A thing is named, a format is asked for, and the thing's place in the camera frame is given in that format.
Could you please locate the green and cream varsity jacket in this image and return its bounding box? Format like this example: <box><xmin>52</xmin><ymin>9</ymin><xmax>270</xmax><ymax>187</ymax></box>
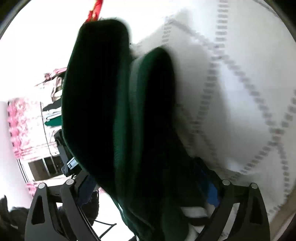
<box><xmin>62</xmin><ymin>19</ymin><xmax>221</xmax><ymax>240</ymax></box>

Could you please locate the red floral blanket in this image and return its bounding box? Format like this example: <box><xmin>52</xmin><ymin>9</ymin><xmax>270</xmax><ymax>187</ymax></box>
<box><xmin>85</xmin><ymin>0</ymin><xmax>103</xmax><ymax>23</ymax></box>

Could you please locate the white checked bed sheet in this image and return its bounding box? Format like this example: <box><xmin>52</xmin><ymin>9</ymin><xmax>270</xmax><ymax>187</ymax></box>
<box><xmin>129</xmin><ymin>0</ymin><xmax>296</xmax><ymax>241</ymax></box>

